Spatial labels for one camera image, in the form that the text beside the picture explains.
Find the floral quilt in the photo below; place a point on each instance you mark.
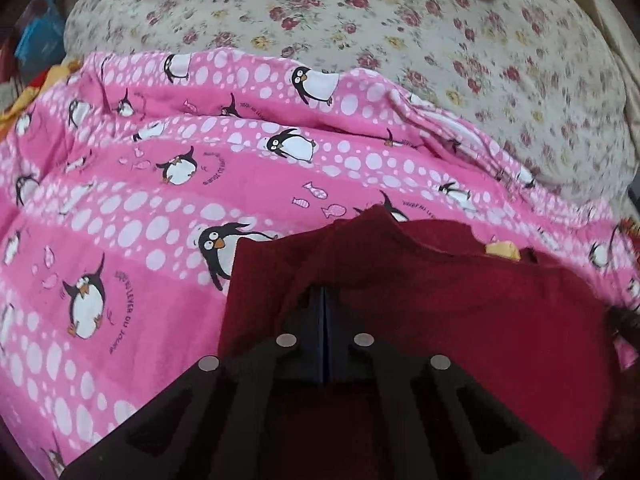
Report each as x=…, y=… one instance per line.
x=350, y=25

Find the pink penguin print blanket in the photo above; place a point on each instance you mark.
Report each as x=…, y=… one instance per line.
x=150, y=200

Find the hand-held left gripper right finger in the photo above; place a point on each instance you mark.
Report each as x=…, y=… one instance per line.
x=334, y=350

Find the blue plastic bag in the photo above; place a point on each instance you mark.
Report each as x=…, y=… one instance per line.
x=37, y=30

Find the dark red sweater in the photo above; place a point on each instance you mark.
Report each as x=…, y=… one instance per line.
x=490, y=320

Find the yellow red cartoon blanket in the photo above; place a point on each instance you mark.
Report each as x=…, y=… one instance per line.
x=30, y=95

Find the beige cloth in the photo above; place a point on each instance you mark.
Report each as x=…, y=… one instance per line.
x=629, y=110

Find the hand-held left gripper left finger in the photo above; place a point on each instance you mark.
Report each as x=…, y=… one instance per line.
x=316, y=340

